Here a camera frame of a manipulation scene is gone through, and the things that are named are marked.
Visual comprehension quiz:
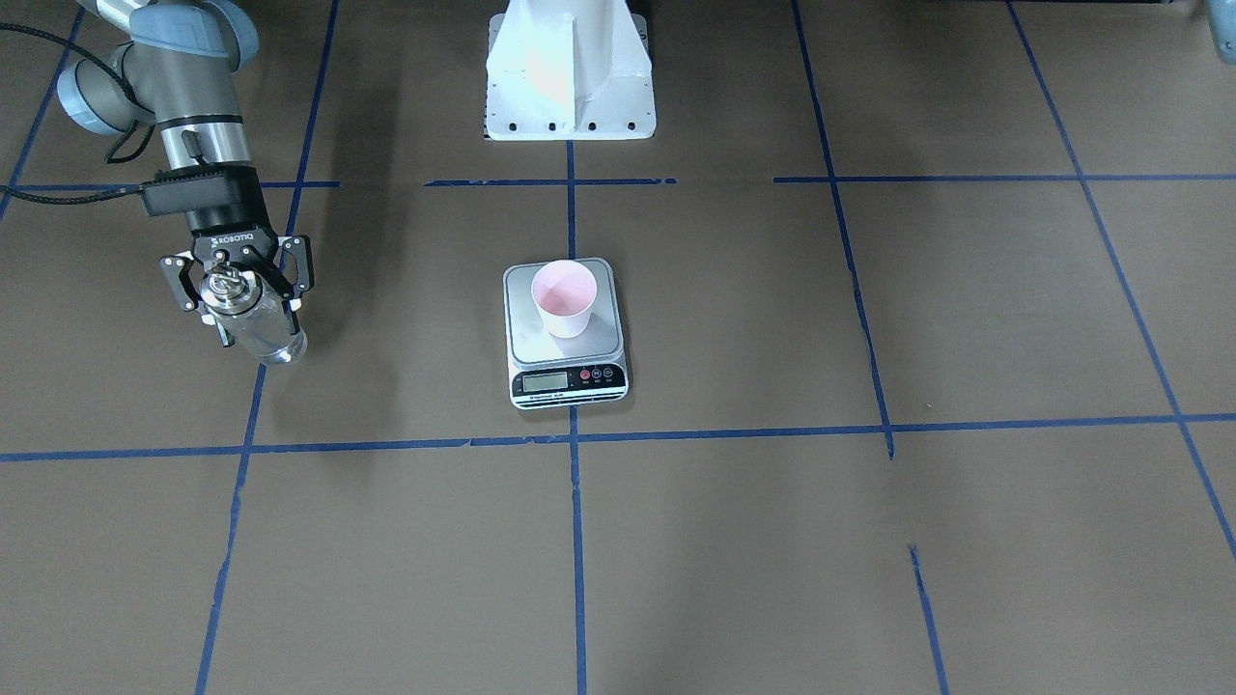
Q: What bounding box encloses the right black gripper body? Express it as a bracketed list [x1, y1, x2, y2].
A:
[189, 225, 283, 291]

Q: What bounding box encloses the clear glass sauce bottle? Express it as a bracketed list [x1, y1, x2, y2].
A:
[198, 263, 308, 366]

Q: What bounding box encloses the pink plastic cup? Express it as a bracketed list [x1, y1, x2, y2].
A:
[530, 260, 599, 339]

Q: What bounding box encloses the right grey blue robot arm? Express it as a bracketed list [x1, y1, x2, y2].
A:
[57, 1, 314, 365]

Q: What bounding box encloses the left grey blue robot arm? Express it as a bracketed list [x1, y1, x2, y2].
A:
[1204, 0, 1236, 66]

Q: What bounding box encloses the white digital kitchen scale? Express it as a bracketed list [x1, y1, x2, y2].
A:
[503, 257, 632, 411]

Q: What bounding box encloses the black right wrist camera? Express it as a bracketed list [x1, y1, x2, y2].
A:
[138, 164, 269, 235]

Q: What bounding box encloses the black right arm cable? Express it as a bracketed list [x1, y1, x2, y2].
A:
[0, 21, 159, 207]

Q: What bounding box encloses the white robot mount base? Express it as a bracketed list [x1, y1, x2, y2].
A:
[483, 1, 658, 142]

